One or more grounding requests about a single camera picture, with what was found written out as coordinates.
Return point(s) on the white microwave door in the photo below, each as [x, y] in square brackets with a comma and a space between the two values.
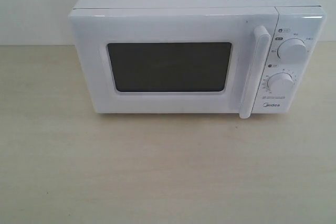
[174, 60]

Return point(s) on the white microwave oven body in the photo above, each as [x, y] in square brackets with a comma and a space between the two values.
[301, 19]

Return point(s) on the upper white control knob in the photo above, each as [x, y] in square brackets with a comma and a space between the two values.
[292, 51]

